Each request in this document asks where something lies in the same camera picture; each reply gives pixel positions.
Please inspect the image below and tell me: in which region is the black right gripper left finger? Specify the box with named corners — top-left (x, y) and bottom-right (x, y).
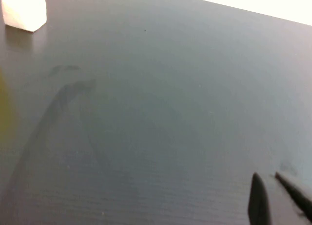
top-left (248, 172), bottom-right (272, 225)

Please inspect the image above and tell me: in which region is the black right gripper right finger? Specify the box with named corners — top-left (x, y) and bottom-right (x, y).
top-left (274, 171), bottom-right (312, 223)

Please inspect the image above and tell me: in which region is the white cube block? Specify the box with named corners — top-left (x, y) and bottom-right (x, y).
top-left (1, 0), bottom-right (47, 33)

